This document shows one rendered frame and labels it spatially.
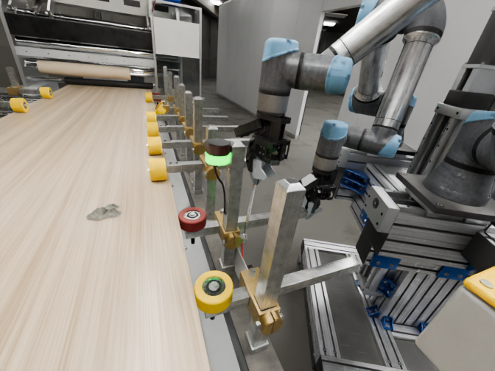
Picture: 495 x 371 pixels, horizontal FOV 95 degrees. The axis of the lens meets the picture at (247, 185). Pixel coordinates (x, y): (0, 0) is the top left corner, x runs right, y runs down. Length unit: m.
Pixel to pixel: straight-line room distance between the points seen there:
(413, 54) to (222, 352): 0.99
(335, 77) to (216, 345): 0.73
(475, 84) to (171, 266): 1.03
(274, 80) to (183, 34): 2.55
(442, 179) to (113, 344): 0.85
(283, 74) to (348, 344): 1.20
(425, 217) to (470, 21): 2.61
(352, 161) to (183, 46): 2.36
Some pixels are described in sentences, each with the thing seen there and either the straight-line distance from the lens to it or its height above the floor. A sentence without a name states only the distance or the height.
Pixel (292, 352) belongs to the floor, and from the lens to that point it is 1.50.
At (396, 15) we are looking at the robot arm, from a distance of 0.70.
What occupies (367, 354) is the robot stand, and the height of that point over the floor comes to 0.21.
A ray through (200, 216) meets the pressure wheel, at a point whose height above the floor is 0.91.
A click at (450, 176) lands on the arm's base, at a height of 1.10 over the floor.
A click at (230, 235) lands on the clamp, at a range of 0.68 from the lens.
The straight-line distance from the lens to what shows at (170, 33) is 3.04.
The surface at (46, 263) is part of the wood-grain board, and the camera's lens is 0.66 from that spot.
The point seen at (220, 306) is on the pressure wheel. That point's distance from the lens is 0.50.
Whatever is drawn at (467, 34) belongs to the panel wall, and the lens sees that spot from 3.23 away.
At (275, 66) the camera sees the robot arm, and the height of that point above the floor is 1.31.
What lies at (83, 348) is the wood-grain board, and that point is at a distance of 0.50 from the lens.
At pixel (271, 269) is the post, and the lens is 0.44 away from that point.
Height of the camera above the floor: 1.32
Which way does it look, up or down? 29 degrees down
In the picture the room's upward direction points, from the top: 7 degrees clockwise
